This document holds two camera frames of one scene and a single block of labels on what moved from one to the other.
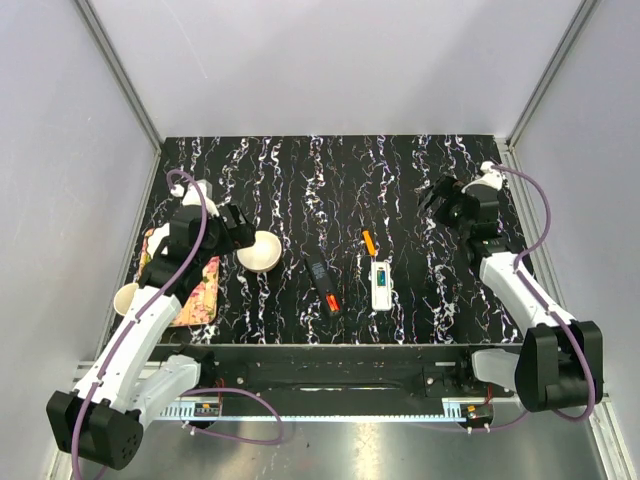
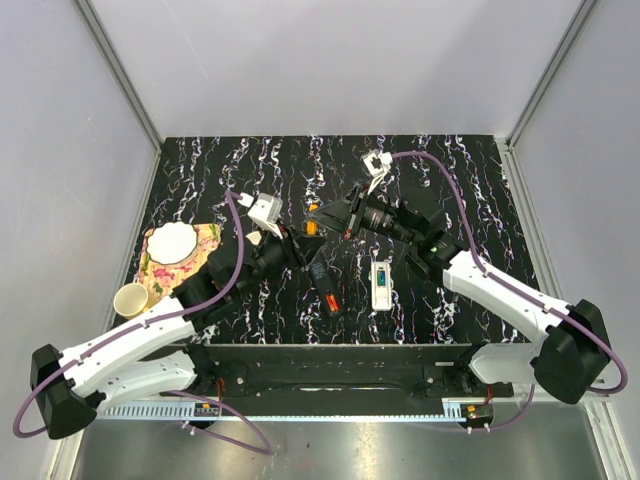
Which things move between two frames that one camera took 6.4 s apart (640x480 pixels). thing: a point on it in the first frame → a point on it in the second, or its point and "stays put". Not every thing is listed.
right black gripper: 444,187 → 337,215
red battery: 330,299 stays put
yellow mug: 124,297 stays put
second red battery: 334,302 stays put
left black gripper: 237,237 → 307,246
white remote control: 381,296 stays put
